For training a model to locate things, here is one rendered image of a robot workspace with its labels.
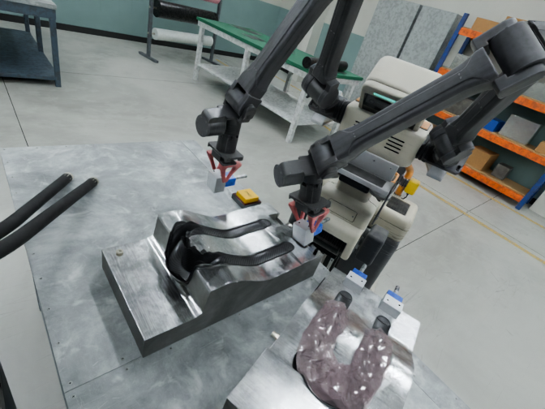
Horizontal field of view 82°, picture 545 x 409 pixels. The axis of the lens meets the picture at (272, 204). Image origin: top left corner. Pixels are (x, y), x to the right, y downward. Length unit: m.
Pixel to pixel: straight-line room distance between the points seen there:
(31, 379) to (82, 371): 0.95
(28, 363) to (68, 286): 0.89
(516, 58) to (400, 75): 0.45
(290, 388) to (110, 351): 0.35
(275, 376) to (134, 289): 0.34
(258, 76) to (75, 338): 0.68
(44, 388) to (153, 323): 0.98
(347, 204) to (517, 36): 0.75
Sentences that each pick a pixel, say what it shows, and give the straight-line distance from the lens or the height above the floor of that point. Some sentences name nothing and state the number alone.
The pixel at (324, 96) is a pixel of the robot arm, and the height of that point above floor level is 1.23.
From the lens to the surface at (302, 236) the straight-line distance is 0.88.
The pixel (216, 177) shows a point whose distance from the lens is 0.95.
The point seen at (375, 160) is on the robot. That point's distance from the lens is 1.12.
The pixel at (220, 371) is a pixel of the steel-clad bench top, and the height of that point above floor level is 0.80.
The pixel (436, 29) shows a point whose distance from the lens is 6.26.
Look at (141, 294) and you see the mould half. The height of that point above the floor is 0.86.
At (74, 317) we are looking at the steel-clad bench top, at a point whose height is 0.80.
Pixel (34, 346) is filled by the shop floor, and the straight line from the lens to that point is 1.74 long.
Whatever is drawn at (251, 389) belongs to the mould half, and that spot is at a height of 0.91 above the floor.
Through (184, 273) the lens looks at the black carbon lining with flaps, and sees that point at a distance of 0.76.
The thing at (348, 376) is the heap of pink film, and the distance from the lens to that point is 0.68.
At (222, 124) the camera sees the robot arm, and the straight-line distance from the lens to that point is 0.85.
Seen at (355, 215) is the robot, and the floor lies 0.85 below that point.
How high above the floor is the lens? 1.43
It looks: 32 degrees down
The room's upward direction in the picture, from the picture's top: 19 degrees clockwise
